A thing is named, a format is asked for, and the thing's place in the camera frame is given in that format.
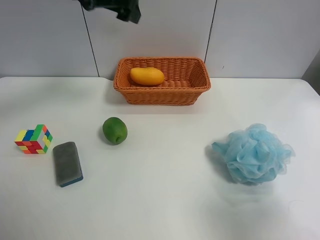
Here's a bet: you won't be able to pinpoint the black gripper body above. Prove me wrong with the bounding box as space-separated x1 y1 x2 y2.
78 0 141 24

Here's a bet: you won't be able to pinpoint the yellow mango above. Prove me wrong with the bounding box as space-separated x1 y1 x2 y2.
130 67 165 86

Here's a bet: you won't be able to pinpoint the orange wicker basket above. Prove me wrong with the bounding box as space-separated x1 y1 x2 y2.
113 56 211 106

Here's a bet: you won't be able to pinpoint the green lemon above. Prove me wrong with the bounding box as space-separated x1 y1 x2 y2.
102 117 128 145

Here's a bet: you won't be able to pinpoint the multicoloured puzzle cube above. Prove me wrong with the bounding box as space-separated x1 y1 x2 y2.
14 124 53 154

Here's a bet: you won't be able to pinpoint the grey blue board eraser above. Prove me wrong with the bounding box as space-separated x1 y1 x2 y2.
52 141 84 188

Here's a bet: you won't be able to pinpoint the light blue bath pouf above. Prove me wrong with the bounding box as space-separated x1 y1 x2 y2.
211 123 295 185

